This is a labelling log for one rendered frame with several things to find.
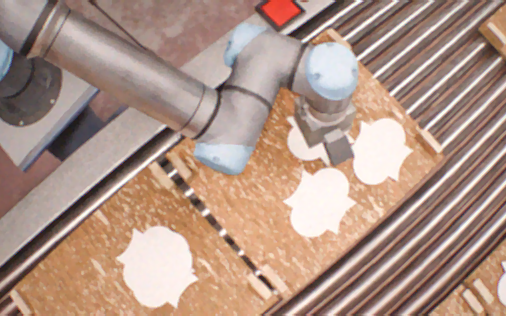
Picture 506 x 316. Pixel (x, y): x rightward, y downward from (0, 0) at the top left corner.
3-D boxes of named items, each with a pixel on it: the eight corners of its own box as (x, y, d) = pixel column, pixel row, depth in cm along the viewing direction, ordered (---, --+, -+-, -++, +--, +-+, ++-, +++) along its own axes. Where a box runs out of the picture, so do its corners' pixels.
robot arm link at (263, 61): (208, 74, 84) (282, 102, 82) (241, 10, 86) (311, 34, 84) (215, 93, 91) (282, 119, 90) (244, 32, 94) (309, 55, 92)
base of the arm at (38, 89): (-12, 91, 124) (-30, 76, 114) (31, 43, 126) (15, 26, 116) (22, 131, 121) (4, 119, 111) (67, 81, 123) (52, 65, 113)
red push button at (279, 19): (260, 10, 122) (259, 7, 121) (282, -5, 123) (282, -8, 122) (278, 29, 121) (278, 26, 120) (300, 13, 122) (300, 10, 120)
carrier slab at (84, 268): (13, 290, 109) (10, 290, 107) (155, 161, 115) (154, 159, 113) (120, 425, 101) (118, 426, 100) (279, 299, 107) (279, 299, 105)
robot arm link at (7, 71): (-22, 87, 113) (-51, 65, 100) (6, 33, 116) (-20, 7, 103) (16, 105, 112) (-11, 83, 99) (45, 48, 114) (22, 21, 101)
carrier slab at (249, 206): (166, 157, 115) (164, 155, 113) (327, 31, 120) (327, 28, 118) (284, 299, 107) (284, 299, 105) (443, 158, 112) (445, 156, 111)
